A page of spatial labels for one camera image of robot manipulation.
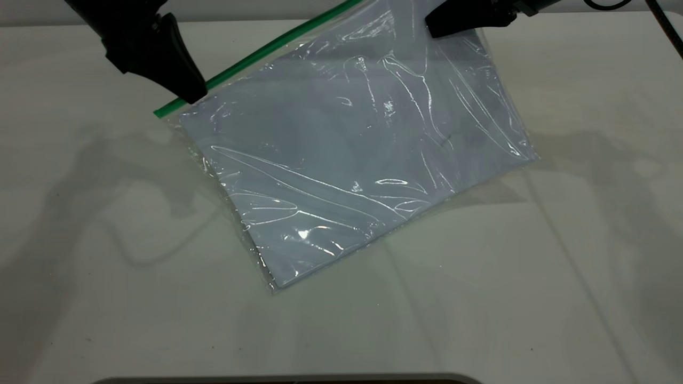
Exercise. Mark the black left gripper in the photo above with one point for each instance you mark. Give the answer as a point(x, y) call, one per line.
point(122, 26)

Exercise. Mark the transparent zip bag green zipper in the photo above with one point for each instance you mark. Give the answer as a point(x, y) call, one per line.
point(347, 149)

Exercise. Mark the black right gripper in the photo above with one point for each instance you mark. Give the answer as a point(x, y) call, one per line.
point(501, 6)

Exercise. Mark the white paper stack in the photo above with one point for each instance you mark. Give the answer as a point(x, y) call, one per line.
point(341, 160)

